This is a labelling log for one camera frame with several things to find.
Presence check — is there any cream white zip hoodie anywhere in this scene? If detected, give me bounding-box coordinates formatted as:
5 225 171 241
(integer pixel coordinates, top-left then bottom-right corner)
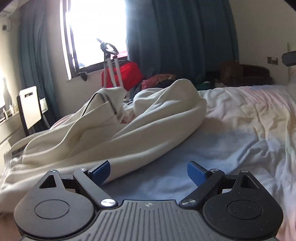
1 79 207 213

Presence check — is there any pile of coloured clothes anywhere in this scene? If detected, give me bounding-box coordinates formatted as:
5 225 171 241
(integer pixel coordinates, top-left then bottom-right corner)
129 71 220 98

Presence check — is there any black sofa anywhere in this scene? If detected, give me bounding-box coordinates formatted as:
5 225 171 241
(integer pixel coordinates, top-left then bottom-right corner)
215 64 273 87

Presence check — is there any brown paper bag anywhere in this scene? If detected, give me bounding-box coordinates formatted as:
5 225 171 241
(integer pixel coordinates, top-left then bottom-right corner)
220 60 243 85

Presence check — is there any pastel tie-dye bed sheet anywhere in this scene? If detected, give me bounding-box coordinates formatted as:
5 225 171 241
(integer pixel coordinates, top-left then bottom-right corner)
0 84 296 241

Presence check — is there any white black chair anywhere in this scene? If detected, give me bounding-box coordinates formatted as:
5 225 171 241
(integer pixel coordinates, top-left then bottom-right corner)
16 86 50 136

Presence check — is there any white drawer desk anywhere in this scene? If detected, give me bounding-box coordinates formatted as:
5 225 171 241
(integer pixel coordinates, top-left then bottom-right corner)
0 113 25 173

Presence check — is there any teal right curtain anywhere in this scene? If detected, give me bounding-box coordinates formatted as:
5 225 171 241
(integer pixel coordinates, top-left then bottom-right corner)
126 1 239 84

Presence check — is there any teal curtain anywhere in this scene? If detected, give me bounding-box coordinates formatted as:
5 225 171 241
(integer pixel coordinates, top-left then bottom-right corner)
126 1 239 84
19 1 61 126

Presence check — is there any red garment on stand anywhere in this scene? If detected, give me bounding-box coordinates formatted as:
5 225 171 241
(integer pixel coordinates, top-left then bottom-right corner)
101 60 142 91

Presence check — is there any teal left curtain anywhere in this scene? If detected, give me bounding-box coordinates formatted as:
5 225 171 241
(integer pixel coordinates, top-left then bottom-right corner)
19 1 61 126

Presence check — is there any dark framed window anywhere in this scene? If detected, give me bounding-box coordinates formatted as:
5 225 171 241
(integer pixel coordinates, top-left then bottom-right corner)
60 1 127 78

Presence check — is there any wall switch plate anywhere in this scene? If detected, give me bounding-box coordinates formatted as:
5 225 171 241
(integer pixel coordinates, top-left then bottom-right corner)
267 57 278 65

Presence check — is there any white wall air conditioner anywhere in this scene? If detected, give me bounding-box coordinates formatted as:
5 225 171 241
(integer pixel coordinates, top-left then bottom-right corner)
0 0 20 18

